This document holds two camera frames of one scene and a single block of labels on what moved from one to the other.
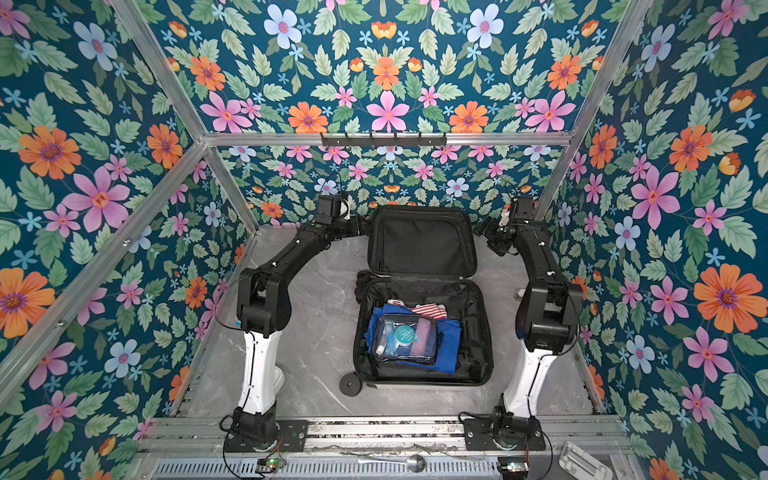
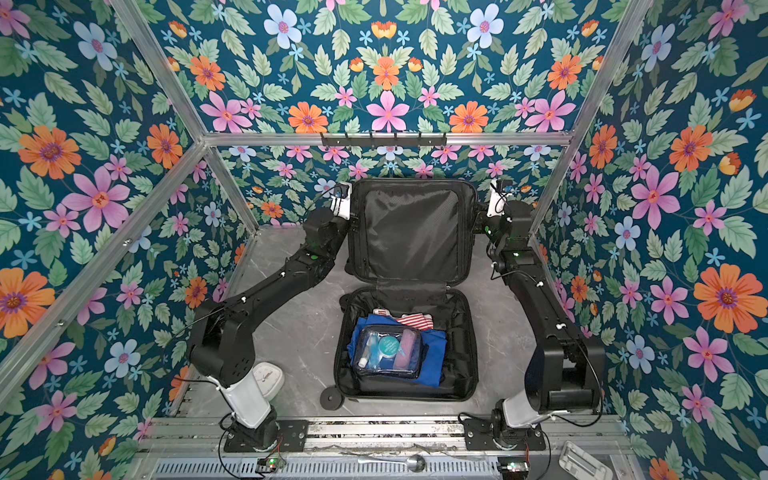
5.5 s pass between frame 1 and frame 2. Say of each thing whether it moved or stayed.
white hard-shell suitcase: moved
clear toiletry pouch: moved
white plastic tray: stayed
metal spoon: stayed
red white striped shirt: moved
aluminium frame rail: stayed
